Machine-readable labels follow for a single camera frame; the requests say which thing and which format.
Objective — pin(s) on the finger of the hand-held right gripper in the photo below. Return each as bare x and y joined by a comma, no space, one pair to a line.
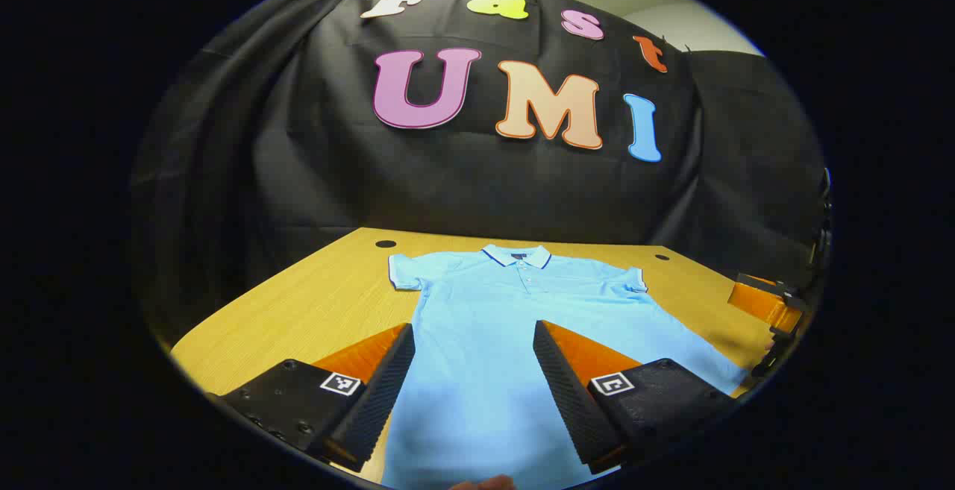
761,303

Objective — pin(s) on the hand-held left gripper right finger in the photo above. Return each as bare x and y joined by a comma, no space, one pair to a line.
567,393

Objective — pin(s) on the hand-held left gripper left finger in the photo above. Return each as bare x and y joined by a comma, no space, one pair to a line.
380,393

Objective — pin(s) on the light blue polo T-shirt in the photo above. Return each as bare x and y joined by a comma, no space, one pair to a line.
485,326

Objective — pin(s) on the black backdrop cloth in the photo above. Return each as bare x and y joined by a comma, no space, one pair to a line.
477,184

